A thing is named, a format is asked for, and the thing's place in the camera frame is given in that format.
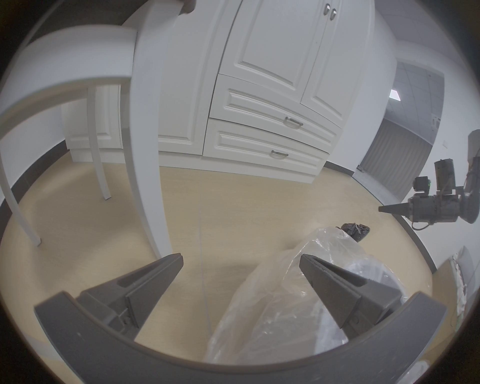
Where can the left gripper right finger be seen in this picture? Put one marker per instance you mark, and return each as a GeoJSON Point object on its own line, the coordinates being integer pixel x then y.
{"type": "Point", "coordinates": [337, 292]}

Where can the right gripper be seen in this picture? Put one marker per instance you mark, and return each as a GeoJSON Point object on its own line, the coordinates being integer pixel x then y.
{"type": "Point", "coordinates": [423, 210]}

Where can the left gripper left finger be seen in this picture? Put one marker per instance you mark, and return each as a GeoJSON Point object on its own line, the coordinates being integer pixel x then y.
{"type": "Point", "coordinates": [142, 292]}

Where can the clear plastic bag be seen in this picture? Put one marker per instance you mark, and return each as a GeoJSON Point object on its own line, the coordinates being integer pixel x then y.
{"type": "Point", "coordinates": [270, 300]}

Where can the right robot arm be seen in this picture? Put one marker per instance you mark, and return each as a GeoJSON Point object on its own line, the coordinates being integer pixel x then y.
{"type": "Point", "coordinates": [444, 176]}

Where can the pale grey trash bin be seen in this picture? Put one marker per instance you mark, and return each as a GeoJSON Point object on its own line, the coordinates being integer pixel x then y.
{"type": "Point", "coordinates": [330, 330]}

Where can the crumpled black plastic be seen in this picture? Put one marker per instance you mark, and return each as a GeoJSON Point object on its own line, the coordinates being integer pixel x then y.
{"type": "Point", "coordinates": [354, 229]}

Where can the grey curtain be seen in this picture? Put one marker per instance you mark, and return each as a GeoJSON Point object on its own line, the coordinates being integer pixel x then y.
{"type": "Point", "coordinates": [397, 157]}

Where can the ceiling light panel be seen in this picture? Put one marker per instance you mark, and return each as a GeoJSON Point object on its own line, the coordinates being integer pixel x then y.
{"type": "Point", "coordinates": [395, 95]}

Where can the white chair dark grey cushions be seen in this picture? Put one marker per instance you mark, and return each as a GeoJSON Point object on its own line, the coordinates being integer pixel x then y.
{"type": "Point", "coordinates": [146, 112]}

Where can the white wardrobe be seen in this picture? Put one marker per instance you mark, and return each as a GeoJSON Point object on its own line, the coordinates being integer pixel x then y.
{"type": "Point", "coordinates": [270, 48]}

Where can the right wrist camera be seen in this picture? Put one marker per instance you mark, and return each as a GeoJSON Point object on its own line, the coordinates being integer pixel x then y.
{"type": "Point", "coordinates": [422, 183]}

